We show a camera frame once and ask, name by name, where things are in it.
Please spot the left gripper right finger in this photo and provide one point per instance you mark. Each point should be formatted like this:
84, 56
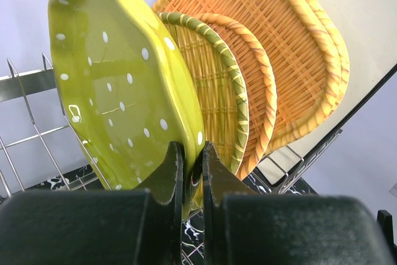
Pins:
244, 227

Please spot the green polka-dot plate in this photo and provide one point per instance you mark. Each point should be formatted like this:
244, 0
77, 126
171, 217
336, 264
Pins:
126, 89

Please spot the steel two-tier dish rack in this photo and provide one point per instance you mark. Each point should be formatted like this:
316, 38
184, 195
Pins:
40, 152

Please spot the large orange woven tray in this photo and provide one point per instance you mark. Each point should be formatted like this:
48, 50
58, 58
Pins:
302, 54

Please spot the cream rectangular tray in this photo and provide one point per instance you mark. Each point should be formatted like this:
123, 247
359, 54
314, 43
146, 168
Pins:
368, 28

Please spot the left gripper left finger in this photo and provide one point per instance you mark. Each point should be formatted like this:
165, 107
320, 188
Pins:
140, 226

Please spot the small round orange woven plate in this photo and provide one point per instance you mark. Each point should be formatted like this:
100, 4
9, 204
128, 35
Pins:
260, 84

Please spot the green-rimmed woven bamboo plate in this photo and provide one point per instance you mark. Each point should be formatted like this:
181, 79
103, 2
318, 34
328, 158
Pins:
219, 85

